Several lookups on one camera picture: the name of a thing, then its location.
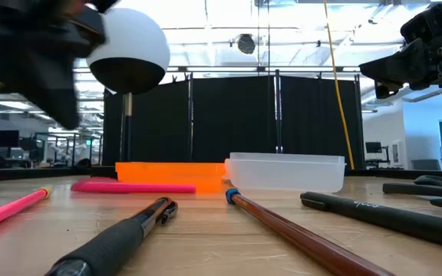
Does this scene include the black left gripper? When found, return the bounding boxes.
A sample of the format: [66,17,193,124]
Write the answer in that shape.
[0,0,119,130]

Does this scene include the pink highlighter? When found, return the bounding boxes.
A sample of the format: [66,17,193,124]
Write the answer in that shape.
[71,176,197,195]

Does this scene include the black scissors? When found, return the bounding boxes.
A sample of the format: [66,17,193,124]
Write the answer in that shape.
[382,175,442,199]

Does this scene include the pink pencil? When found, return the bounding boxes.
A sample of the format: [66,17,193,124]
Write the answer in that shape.
[0,186,53,235]

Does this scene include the orange plastic box lid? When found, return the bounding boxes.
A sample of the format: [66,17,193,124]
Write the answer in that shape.
[115,161,228,194]

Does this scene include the black pen white script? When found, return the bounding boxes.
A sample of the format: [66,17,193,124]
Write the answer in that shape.
[300,191,442,253]

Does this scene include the black pen rubber grip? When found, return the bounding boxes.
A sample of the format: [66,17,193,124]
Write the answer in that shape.
[44,196,179,276]

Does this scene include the clear plastic supply box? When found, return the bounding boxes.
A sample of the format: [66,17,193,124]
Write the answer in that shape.
[224,152,347,193]

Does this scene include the brown pencil blue eraser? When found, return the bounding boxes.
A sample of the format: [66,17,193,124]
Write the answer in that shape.
[225,188,398,276]

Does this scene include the black computer monitor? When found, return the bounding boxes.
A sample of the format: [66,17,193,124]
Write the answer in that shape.
[0,130,20,149]

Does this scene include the white globe lamp black stand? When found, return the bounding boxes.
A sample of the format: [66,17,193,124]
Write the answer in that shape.
[85,7,171,179]

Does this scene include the grey chair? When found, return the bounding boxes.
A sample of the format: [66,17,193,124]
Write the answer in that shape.
[411,159,442,172]

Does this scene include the black curtain partition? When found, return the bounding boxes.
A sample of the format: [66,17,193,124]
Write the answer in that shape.
[103,71,364,170]

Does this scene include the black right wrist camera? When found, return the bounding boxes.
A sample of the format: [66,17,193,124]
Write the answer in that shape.
[400,1,442,43]

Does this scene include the yellow hanging cable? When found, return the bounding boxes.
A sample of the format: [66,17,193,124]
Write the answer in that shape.
[323,0,355,170]

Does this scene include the black overhead camera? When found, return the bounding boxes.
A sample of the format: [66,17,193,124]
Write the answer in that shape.
[237,33,256,55]

